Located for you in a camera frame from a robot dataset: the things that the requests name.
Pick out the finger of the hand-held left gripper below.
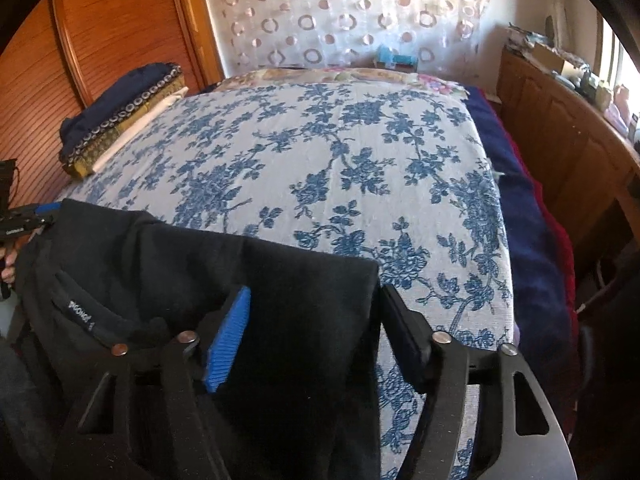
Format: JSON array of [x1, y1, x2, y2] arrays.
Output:
[[20, 201, 65, 226]]

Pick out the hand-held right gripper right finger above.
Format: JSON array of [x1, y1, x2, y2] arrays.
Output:
[[381, 285, 577, 480]]

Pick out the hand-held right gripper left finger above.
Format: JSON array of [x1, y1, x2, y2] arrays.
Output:
[[50, 286, 252, 480]]

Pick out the black t-shirt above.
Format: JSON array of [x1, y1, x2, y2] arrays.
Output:
[[10, 199, 382, 480]]

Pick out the person's left hand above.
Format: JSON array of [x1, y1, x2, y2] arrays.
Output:
[[0, 254, 21, 286]]

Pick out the folded gold patterned garment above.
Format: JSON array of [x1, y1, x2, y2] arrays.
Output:
[[62, 76, 189, 179]]

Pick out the folded navy garment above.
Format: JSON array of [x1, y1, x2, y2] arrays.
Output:
[[58, 62, 184, 162]]

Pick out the folded white garment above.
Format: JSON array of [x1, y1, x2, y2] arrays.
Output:
[[89, 86, 191, 174]]

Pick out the navy blanket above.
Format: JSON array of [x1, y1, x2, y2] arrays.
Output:
[[464, 85, 577, 366]]

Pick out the blue floral bed sheet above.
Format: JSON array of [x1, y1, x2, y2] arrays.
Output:
[[59, 80, 514, 480]]

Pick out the wooden slatted wardrobe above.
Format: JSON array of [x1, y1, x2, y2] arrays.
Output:
[[0, 0, 224, 211]]

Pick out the low wooden cabinet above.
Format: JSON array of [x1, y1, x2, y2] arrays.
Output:
[[496, 44, 640, 263]]

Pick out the pink floral quilt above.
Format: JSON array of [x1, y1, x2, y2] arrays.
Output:
[[209, 66, 469, 102]]

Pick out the blue tissue pack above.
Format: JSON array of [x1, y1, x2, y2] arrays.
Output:
[[374, 44, 418, 71]]

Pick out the cardboard box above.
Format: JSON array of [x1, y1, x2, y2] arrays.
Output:
[[531, 41, 577, 74]]

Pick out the pink figurine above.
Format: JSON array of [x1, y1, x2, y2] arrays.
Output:
[[609, 84, 632, 122]]

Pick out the circle-patterned sheer curtain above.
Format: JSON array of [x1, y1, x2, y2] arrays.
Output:
[[196, 0, 499, 79]]

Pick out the window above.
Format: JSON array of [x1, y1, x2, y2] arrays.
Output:
[[596, 12, 640, 128]]

